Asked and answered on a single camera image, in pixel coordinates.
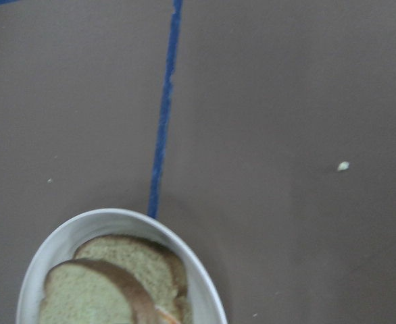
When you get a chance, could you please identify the bread slice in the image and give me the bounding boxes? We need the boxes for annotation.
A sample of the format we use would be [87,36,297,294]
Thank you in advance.
[74,234,193,323]
[38,259,159,323]

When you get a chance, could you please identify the white round plate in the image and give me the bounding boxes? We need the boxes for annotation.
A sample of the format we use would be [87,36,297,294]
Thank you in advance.
[15,208,227,323]

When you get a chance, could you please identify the bread slice top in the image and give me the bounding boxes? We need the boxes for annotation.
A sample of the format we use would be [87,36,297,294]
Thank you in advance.
[38,259,159,323]

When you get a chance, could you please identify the bread slice on plate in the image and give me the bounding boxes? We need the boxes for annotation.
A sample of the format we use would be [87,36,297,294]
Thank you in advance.
[74,234,193,323]

